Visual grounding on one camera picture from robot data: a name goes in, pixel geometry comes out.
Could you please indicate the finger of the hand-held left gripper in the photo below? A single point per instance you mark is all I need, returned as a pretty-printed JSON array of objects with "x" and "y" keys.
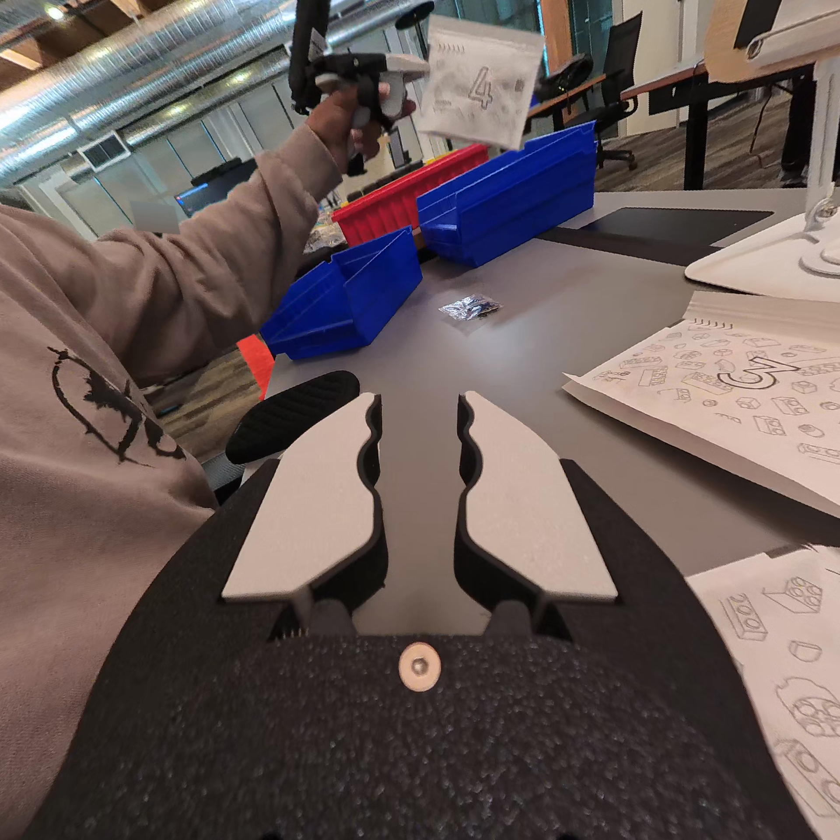
[{"x": 407, "y": 67}]

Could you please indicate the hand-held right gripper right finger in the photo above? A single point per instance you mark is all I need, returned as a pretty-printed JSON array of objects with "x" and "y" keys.
[{"x": 525, "y": 518}]

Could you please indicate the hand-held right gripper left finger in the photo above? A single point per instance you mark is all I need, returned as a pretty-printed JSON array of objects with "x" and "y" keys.
[{"x": 308, "y": 512}]

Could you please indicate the white brick-print paper bag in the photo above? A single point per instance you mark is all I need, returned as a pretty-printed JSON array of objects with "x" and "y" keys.
[
  {"x": 485, "y": 98},
  {"x": 689, "y": 420},
  {"x": 787, "y": 656}
]

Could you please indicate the white book stand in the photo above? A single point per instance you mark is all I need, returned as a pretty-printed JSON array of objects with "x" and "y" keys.
[{"x": 741, "y": 262}]

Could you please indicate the person's left forearm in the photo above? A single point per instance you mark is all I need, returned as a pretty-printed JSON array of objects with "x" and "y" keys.
[{"x": 229, "y": 229}]

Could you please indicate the black desk mat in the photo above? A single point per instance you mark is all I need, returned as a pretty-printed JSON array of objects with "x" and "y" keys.
[{"x": 656, "y": 229}]

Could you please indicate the person's left hand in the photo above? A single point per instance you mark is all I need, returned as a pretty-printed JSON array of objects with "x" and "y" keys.
[{"x": 334, "y": 118}]

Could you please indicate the black floor lamp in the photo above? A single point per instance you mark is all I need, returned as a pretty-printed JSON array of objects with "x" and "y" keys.
[{"x": 415, "y": 13}]

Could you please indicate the black wrist rest pad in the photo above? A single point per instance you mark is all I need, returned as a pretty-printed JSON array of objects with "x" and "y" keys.
[{"x": 289, "y": 420}]

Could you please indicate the red storage bin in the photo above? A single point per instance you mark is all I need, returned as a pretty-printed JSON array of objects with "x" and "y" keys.
[{"x": 387, "y": 210}]

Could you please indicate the orange plastic object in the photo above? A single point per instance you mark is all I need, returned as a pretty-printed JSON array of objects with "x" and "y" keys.
[{"x": 256, "y": 367}]

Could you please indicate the black bag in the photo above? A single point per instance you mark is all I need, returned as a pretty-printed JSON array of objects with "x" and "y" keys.
[{"x": 564, "y": 72}]

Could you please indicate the wooden top office table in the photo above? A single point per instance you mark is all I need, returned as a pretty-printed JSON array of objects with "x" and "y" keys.
[
  {"x": 663, "y": 79},
  {"x": 571, "y": 92}
]

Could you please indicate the computer monitor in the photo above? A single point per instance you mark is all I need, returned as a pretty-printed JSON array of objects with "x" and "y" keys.
[{"x": 197, "y": 197}]

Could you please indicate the black office chair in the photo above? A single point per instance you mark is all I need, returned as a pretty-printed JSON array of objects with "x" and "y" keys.
[{"x": 620, "y": 59}]

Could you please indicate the small clear plastic parts bag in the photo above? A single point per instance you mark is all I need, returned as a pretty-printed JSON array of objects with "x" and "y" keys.
[{"x": 469, "y": 307}]

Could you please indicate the short blue storage bin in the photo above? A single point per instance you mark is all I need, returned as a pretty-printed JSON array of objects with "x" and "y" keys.
[{"x": 367, "y": 295}]

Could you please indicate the person's beige sweatshirt torso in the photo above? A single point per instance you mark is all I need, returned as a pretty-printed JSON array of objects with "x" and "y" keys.
[{"x": 65, "y": 525}]

